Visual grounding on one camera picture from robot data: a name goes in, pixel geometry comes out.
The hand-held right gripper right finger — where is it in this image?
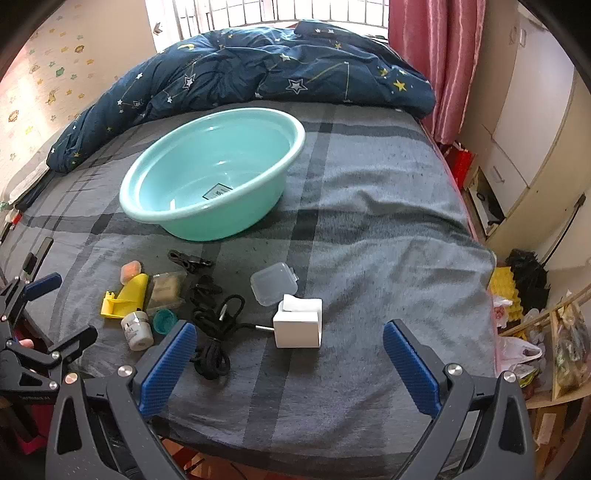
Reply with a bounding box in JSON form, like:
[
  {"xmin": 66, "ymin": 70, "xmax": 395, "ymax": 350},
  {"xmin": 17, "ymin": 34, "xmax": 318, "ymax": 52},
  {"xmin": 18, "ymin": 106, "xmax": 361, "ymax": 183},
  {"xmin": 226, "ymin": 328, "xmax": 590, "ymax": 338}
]
[{"xmin": 382, "ymin": 318, "xmax": 536, "ymax": 480}]

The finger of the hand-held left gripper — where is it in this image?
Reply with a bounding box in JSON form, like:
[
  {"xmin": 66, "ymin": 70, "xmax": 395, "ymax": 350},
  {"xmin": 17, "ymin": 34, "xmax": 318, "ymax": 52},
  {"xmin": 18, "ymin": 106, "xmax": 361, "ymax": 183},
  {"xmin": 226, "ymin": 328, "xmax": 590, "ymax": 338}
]
[
  {"xmin": 0, "ymin": 272, "xmax": 63, "ymax": 325},
  {"xmin": 0, "ymin": 325, "xmax": 99, "ymax": 394}
]

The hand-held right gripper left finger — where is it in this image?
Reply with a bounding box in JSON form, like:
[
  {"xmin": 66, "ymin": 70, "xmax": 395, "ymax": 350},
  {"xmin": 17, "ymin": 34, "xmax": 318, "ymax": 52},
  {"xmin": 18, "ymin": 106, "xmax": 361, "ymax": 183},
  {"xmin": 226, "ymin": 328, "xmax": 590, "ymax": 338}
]
[{"xmin": 46, "ymin": 320, "xmax": 199, "ymax": 480}]

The small white bottle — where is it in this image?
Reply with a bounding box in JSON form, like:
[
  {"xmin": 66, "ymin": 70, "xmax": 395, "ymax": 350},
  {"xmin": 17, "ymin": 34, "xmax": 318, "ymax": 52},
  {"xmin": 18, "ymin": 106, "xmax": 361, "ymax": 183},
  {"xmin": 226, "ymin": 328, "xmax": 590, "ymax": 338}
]
[{"xmin": 121, "ymin": 311, "xmax": 154, "ymax": 352}]

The teal bottle cap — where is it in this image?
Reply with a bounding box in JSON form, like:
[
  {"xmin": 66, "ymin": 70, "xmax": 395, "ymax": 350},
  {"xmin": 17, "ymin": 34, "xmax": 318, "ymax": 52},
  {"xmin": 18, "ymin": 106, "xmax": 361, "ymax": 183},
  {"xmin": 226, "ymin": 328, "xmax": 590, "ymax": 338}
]
[{"xmin": 152, "ymin": 308, "xmax": 177, "ymax": 334}]

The yellow plastic part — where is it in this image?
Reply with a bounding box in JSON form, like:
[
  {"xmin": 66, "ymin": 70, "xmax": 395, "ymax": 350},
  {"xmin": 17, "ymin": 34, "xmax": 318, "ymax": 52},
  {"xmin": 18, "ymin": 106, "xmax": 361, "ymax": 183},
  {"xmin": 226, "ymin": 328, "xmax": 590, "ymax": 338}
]
[{"xmin": 102, "ymin": 273, "xmax": 150, "ymax": 319}]

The clear snack packet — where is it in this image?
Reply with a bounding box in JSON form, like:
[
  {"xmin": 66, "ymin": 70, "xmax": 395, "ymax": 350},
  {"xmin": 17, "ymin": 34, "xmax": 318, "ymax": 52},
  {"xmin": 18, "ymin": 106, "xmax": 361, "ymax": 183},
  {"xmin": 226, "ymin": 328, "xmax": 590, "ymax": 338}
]
[{"xmin": 147, "ymin": 272, "xmax": 186, "ymax": 311}]

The black strap clip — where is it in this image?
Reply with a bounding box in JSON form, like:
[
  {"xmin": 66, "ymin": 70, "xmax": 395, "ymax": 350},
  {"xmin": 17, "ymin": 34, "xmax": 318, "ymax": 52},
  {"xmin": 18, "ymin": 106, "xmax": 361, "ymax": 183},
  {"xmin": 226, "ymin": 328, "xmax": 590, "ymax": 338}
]
[{"xmin": 168, "ymin": 249, "xmax": 214, "ymax": 273}]

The clear plastic box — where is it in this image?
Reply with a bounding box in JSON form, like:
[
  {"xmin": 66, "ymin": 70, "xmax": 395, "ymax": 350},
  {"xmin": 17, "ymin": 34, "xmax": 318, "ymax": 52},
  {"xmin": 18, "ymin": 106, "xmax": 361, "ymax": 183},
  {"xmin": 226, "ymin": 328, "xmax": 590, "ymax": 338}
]
[{"xmin": 250, "ymin": 262, "xmax": 298, "ymax": 306}]

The teal plastic basin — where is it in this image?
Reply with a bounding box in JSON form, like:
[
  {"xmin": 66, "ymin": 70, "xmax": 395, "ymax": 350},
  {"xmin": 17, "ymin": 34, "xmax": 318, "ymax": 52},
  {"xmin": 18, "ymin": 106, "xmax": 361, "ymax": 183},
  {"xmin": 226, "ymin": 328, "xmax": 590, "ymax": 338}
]
[{"xmin": 119, "ymin": 107, "xmax": 307, "ymax": 241}]

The white pillow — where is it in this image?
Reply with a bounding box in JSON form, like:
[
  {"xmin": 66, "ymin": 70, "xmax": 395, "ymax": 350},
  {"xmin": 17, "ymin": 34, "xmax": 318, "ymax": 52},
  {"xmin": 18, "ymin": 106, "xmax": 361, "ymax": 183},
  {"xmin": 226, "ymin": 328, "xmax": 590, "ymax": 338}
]
[{"xmin": 9, "ymin": 152, "xmax": 51, "ymax": 200}]

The white plastic bag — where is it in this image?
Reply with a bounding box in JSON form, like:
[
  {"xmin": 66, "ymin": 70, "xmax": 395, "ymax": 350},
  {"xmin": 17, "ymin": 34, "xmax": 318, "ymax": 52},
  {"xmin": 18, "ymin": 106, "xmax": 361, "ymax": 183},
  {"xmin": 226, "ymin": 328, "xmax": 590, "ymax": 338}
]
[{"xmin": 496, "ymin": 335, "xmax": 543, "ymax": 374}]

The yellow egg-crate foam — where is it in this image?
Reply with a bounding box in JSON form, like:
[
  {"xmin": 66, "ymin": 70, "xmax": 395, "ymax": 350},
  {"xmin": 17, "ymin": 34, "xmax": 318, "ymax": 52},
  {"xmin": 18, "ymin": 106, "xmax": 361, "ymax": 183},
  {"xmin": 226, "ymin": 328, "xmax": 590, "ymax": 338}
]
[{"xmin": 488, "ymin": 267, "xmax": 527, "ymax": 319}]

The black egg-crate foam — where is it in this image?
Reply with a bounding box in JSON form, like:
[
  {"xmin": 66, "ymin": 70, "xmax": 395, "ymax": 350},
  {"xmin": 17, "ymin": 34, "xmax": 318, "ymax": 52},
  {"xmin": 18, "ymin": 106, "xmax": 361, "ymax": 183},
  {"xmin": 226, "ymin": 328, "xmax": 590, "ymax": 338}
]
[{"xmin": 505, "ymin": 249, "xmax": 550, "ymax": 310}]

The grey plaid bedsheet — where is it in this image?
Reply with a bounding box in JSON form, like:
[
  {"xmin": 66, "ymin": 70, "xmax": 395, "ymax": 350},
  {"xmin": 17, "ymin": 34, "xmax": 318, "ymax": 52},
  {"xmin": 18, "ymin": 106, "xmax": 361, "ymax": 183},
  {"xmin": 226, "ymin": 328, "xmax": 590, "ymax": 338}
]
[{"xmin": 0, "ymin": 99, "xmax": 497, "ymax": 462}]

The packed clear bag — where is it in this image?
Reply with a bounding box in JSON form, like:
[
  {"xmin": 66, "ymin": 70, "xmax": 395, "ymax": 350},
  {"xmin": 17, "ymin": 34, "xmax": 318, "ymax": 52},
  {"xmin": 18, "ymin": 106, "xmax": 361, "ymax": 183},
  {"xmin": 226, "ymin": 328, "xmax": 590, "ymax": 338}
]
[{"xmin": 551, "ymin": 305, "xmax": 591, "ymax": 398}]

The wooden rack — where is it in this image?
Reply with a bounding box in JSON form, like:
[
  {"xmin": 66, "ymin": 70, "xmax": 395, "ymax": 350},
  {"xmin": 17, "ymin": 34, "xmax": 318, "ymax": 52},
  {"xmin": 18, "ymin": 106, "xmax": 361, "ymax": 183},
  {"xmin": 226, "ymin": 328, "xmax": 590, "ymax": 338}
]
[{"xmin": 501, "ymin": 281, "xmax": 591, "ymax": 416}]

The black stick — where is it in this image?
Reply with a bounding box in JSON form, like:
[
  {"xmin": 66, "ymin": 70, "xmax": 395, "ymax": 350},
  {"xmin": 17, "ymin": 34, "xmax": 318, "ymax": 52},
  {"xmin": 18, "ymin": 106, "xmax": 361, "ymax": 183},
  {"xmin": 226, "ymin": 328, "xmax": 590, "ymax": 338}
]
[{"xmin": 540, "ymin": 194, "xmax": 587, "ymax": 265}]

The red bag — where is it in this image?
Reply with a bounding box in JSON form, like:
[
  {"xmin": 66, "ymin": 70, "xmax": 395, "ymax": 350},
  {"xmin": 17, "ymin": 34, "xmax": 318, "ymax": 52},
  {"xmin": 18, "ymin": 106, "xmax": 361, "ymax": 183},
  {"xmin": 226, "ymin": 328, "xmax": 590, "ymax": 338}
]
[{"xmin": 445, "ymin": 141, "xmax": 476, "ymax": 188}]

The white wardrobe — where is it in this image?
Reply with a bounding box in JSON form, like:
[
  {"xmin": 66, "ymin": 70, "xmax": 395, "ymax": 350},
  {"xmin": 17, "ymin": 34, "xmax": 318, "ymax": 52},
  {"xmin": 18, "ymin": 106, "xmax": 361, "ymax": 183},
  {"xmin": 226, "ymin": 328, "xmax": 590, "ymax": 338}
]
[{"xmin": 459, "ymin": 0, "xmax": 591, "ymax": 273}]

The navy star-print quilt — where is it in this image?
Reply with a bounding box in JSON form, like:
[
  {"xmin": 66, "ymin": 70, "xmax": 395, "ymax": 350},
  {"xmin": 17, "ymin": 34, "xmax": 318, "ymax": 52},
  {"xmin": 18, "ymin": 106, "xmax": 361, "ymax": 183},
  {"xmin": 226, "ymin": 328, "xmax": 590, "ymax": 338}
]
[{"xmin": 46, "ymin": 19, "xmax": 437, "ymax": 174}]

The pink curtain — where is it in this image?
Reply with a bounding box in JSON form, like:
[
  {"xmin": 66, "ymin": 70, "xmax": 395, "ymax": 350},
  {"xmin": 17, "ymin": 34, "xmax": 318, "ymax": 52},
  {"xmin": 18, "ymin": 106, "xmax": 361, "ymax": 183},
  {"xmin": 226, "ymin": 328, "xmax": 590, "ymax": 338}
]
[{"xmin": 388, "ymin": 0, "xmax": 488, "ymax": 146}]

